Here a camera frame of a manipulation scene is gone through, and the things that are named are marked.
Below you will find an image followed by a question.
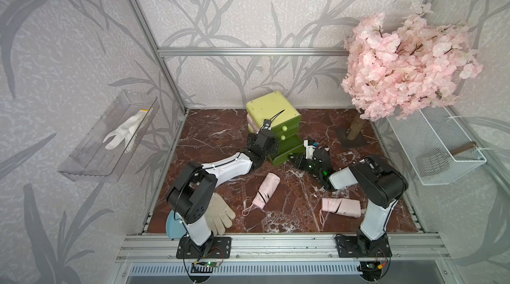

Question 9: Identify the green top drawer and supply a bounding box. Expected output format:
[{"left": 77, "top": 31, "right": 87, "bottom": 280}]
[{"left": 272, "top": 115, "right": 301, "bottom": 131}]

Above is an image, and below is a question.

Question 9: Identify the green drawer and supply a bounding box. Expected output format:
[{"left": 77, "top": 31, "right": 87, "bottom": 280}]
[
  {"left": 272, "top": 115, "right": 301, "bottom": 131},
  {"left": 268, "top": 135, "right": 305, "bottom": 166},
  {"left": 272, "top": 124, "right": 300, "bottom": 141}
]

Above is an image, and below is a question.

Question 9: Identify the green bottom drawer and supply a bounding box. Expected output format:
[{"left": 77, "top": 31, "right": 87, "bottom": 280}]
[{"left": 268, "top": 135, "right": 305, "bottom": 166}]

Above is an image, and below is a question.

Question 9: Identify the green drawer cabinet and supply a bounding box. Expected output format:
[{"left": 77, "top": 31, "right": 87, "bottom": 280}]
[{"left": 246, "top": 91, "right": 305, "bottom": 167}]

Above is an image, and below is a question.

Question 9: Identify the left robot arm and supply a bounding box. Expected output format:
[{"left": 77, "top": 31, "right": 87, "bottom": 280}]
[{"left": 166, "top": 126, "right": 279, "bottom": 248}]

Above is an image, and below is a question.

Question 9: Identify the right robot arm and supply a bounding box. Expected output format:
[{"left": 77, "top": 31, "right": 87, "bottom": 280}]
[{"left": 289, "top": 143, "right": 409, "bottom": 250}]

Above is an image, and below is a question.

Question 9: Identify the green middle drawer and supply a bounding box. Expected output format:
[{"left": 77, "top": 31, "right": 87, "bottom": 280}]
[{"left": 272, "top": 124, "right": 300, "bottom": 141}]

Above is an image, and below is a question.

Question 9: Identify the pink umbrella left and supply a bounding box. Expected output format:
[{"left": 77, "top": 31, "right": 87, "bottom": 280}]
[{"left": 242, "top": 173, "right": 281, "bottom": 216}]

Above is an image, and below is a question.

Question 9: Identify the pink umbrella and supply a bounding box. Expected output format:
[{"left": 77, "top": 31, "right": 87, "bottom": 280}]
[
  {"left": 242, "top": 173, "right": 281, "bottom": 216},
  {"left": 320, "top": 198, "right": 361, "bottom": 219}
]

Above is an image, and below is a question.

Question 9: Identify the pink umbrella front right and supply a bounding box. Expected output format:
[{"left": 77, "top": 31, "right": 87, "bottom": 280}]
[{"left": 320, "top": 198, "right": 361, "bottom": 219}]

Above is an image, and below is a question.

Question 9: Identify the white work glove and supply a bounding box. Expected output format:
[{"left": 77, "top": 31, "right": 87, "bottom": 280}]
[{"left": 205, "top": 192, "right": 236, "bottom": 236}]

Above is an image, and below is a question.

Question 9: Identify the brush in basket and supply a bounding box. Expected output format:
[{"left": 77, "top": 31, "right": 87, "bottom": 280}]
[{"left": 416, "top": 141, "right": 477, "bottom": 177}]

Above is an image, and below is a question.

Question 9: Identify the blue dustpan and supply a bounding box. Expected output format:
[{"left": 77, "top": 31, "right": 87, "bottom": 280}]
[{"left": 165, "top": 211, "right": 187, "bottom": 240}]

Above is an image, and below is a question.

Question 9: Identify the pink cherry blossom tree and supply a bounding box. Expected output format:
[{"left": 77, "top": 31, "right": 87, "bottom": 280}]
[{"left": 341, "top": 2, "right": 483, "bottom": 126}]

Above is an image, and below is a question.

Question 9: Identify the white glove on shelf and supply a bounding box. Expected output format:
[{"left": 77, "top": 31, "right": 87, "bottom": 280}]
[{"left": 103, "top": 110, "right": 149, "bottom": 153}]

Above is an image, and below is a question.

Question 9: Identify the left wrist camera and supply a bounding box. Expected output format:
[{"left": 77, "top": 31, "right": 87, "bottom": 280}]
[{"left": 260, "top": 119, "right": 272, "bottom": 130}]

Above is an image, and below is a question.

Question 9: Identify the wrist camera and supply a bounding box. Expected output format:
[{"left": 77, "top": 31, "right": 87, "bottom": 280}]
[
  {"left": 304, "top": 139, "right": 318, "bottom": 159},
  {"left": 260, "top": 119, "right": 272, "bottom": 130}
]

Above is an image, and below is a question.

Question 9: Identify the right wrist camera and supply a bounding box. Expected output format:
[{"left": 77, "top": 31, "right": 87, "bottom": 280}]
[{"left": 304, "top": 139, "right": 318, "bottom": 159}]

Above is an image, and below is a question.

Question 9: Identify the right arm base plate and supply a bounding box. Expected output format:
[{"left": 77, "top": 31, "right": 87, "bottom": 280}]
[{"left": 334, "top": 234, "right": 393, "bottom": 258}]

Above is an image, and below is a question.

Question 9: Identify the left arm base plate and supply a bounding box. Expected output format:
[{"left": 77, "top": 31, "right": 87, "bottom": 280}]
[{"left": 176, "top": 236, "right": 232, "bottom": 260}]

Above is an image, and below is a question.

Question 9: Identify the white wire basket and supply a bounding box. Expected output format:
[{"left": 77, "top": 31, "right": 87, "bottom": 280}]
[{"left": 388, "top": 107, "right": 486, "bottom": 186}]

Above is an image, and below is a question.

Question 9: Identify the clear acrylic wall shelf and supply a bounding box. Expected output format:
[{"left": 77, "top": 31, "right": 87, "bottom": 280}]
[{"left": 57, "top": 90, "right": 160, "bottom": 183}]

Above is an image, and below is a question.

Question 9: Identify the aluminium front rail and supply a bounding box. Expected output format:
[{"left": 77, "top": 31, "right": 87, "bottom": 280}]
[{"left": 116, "top": 233, "right": 451, "bottom": 263}]

